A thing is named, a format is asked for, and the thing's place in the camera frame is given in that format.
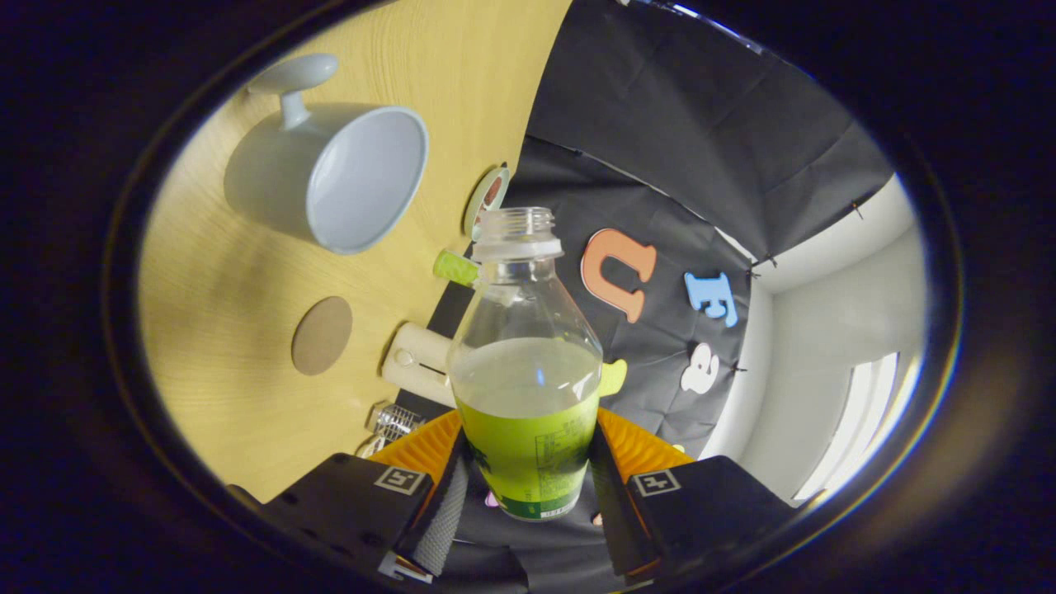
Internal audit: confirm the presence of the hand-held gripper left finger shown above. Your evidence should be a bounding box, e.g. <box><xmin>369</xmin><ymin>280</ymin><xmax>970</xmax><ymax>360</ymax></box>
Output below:
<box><xmin>264</xmin><ymin>408</ymin><xmax>476</xmax><ymax>583</ymax></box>

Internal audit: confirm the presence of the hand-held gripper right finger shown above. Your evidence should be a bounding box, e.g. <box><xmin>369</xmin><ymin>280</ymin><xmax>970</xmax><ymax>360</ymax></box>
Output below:
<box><xmin>589</xmin><ymin>407</ymin><xmax>798</xmax><ymax>578</ymax></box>

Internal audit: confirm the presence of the round brown coaster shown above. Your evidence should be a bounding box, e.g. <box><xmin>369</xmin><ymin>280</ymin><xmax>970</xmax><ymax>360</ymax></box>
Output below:
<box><xmin>291</xmin><ymin>296</ymin><xmax>354</xmax><ymax>377</ymax></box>

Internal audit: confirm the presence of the green label juice bottle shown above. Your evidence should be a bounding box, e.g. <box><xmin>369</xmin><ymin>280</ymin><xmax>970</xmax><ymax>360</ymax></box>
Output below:
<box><xmin>448</xmin><ymin>206</ymin><xmax>605</xmax><ymax>522</ymax></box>

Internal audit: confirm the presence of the white cup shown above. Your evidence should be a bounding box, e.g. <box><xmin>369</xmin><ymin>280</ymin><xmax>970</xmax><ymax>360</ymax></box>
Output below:
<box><xmin>223</xmin><ymin>53</ymin><xmax>430</xmax><ymax>256</ymax></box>

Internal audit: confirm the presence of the slim green drink bottle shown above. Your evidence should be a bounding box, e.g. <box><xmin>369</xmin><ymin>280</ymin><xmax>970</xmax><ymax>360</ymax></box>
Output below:
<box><xmin>433</xmin><ymin>249</ymin><xmax>481</xmax><ymax>288</ymax></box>

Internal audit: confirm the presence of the metal mesh utensil holder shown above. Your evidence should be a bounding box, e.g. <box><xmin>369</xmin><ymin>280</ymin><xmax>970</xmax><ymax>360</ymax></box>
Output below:
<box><xmin>365</xmin><ymin>401</ymin><xmax>427</xmax><ymax>442</ymax></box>

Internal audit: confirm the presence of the white toaster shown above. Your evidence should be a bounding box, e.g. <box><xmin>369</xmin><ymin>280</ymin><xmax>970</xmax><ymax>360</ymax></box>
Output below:
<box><xmin>381</xmin><ymin>322</ymin><xmax>459</xmax><ymax>409</ymax></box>

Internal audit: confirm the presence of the ceiling light panel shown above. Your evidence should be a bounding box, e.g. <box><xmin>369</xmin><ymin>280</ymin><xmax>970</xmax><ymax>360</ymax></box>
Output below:
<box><xmin>792</xmin><ymin>353</ymin><xmax>900</xmax><ymax>502</ymax></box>

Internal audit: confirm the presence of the wooden table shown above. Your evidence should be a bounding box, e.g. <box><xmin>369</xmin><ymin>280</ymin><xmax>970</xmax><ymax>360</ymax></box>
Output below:
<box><xmin>136</xmin><ymin>0</ymin><xmax>574</xmax><ymax>504</ymax></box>

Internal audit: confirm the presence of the pale green plate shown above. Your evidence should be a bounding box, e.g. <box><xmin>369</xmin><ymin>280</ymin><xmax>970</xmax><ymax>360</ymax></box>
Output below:
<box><xmin>463</xmin><ymin>164</ymin><xmax>511</xmax><ymax>242</ymax></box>

